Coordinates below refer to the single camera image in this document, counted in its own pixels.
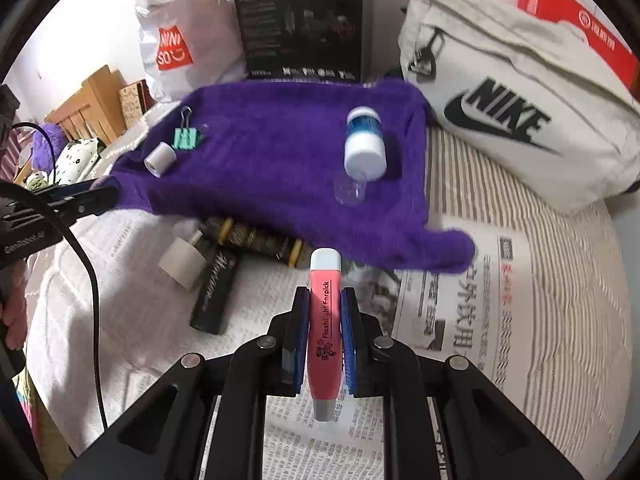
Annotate black lighter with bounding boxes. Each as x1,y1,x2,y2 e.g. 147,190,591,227
189,247,240,336

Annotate thick black cable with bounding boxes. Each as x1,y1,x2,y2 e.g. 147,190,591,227
0,180,108,428

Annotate white tape roll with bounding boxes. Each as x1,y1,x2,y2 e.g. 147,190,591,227
143,142,177,177

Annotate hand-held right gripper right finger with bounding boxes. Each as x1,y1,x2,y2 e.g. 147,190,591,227
340,287,581,480

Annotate purple towel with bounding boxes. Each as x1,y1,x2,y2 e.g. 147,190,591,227
107,79,477,275

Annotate white plastic shopping bag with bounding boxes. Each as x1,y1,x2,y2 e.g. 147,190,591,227
132,0,251,106

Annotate person's left hand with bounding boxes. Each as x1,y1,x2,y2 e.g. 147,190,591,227
0,262,28,361

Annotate red paper bag white handles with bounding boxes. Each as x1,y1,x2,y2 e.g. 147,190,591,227
517,0,640,93

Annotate white charger plug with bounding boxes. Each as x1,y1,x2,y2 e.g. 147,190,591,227
158,230,208,291

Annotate pink flashlight earpick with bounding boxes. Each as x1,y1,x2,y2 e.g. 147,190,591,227
307,247,346,421

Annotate blue and white pill bottle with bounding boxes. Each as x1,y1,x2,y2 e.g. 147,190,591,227
343,106,388,182

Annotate black headphone box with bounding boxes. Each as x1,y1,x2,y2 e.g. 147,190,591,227
230,0,364,83

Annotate white spotted cloth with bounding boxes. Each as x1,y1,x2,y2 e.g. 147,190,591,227
52,137,103,186

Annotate green binder clip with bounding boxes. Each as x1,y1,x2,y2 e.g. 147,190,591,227
172,106,202,151

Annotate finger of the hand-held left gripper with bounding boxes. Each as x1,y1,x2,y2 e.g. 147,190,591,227
37,178,108,201
55,187,121,221

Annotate thin black cable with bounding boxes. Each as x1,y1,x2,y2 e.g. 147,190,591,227
10,122,68,183

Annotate purple plush toy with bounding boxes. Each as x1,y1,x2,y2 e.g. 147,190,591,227
30,121,68,171

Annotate newspaper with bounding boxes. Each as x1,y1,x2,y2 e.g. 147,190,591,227
25,207,538,480

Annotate wooden headboard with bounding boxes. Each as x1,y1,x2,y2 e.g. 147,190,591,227
45,65,131,143

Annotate dark brown gold tube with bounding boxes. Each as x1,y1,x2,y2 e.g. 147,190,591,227
202,217,308,268

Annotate grey waist bag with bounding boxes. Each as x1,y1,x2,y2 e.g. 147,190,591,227
397,0,640,216

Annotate brown patterned box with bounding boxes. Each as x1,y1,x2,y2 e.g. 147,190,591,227
119,80,151,130

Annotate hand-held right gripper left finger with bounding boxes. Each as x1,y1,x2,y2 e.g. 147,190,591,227
60,287,313,480

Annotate clear plastic cap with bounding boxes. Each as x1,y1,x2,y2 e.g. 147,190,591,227
332,172,368,207

